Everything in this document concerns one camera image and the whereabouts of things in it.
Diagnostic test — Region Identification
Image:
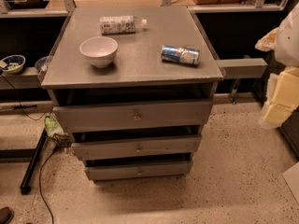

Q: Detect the blue silver drink can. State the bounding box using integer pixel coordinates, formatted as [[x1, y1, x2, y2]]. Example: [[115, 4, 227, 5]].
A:
[[161, 45, 200, 65]]

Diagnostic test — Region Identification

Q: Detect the white ceramic bowl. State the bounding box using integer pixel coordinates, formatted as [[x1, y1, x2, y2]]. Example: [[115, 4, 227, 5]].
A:
[[79, 36, 118, 68]]

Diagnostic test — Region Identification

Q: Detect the grey bottom drawer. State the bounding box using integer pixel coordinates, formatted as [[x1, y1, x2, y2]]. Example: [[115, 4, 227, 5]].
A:
[[84, 161, 192, 181]]

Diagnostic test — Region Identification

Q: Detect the dark shoe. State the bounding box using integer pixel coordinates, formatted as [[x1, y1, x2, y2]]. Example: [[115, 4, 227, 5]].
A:
[[0, 206, 14, 224]]

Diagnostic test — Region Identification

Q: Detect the grey drawer cabinet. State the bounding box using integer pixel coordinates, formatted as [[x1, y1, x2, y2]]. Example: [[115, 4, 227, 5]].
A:
[[41, 7, 223, 168]]

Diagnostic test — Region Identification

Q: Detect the small clear cup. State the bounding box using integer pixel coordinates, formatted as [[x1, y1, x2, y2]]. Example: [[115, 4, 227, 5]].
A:
[[35, 56, 52, 72]]

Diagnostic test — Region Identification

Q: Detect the grey side shelf block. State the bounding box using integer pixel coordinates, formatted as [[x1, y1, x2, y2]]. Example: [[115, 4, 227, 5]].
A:
[[217, 58, 267, 79]]

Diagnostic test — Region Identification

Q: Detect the green snack bag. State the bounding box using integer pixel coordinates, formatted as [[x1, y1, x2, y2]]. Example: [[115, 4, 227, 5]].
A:
[[44, 116, 64, 137]]

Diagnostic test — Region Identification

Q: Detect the grey drawer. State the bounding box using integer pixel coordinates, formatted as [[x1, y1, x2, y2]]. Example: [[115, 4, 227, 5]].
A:
[[53, 99, 212, 133], [72, 134, 202, 161], [84, 161, 192, 181]]

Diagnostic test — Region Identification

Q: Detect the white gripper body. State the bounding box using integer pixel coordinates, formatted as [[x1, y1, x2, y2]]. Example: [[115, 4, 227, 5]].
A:
[[255, 28, 278, 51]]

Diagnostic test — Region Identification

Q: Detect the grey middle drawer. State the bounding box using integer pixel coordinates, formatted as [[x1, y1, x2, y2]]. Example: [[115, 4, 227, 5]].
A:
[[72, 134, 202, 161]]

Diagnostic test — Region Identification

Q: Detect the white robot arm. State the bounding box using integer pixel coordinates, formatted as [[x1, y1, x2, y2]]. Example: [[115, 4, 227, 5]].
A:
[[255, 4, 299, 130]]

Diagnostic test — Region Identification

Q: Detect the black floor cable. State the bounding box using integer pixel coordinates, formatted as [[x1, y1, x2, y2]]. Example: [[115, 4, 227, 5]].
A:
[[37, 147, 60, 224]]

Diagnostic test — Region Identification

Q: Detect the grey top drawer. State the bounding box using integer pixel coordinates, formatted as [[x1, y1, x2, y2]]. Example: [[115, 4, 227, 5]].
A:
[[53, 99, 212, 133]]

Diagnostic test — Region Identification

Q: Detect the black metal table leg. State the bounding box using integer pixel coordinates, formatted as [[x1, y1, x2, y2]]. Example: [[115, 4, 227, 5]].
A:
[[20, 130, 47, 195]]

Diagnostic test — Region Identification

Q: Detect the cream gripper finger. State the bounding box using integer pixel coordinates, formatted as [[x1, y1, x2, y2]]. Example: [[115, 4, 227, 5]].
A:
[[259, 67, 299, 130]]

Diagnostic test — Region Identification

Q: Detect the blue patterned bowl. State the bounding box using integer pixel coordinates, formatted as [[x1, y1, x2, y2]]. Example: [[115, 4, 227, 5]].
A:
[[0, 54, 26, 74]]

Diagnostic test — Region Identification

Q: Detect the plastic water bottle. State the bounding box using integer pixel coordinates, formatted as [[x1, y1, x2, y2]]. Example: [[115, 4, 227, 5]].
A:
[[99, 15, 148, 35]]

